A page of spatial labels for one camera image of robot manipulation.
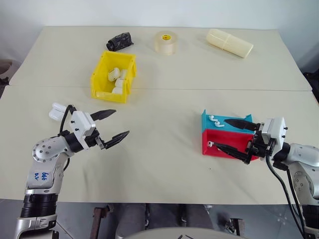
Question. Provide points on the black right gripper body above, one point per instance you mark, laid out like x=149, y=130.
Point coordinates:
x=259, y=147

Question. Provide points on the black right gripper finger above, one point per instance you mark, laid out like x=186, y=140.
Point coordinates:
x=240, y=124
x=231, y=151

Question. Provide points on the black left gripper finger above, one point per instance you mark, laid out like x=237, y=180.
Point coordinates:
x=115, y=139
x=103, y=114

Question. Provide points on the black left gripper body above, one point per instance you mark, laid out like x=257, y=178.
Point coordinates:
x=93, y=140

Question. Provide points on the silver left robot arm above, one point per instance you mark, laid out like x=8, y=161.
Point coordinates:
x=43, y=152

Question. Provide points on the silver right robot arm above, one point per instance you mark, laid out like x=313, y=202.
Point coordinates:
x=302, y=159

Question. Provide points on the yellow plastic bin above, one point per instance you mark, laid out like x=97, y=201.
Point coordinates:
x=99, y=74

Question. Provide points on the white earbud case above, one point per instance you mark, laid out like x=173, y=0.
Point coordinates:
x=56, y=111

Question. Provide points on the teal plastic tray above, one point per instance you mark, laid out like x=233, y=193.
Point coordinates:
x=229, y=119

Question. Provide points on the red plastic tray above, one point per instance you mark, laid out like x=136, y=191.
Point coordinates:
x=226, y=139

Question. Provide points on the black crumpled bag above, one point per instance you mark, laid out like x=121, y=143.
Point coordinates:
x=120, y=41

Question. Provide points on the cream plastic cylinder roll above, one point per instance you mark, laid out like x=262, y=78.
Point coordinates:
x=229, y=45

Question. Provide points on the beige tape roll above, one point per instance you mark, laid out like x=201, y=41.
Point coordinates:
x=165, y=43

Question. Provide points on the beige round object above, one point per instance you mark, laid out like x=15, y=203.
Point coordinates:
x=4, y=66

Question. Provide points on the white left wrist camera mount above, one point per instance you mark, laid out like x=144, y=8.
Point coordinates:
x=81, y=123

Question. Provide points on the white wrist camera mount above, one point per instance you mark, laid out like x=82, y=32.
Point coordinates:
x=275, y=130
x=81, y=123

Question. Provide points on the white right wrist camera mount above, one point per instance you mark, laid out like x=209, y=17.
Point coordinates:
x=275, y=130

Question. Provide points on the rusty metal bracket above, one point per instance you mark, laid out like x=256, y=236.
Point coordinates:
x=235, y=224
x=99, y=214

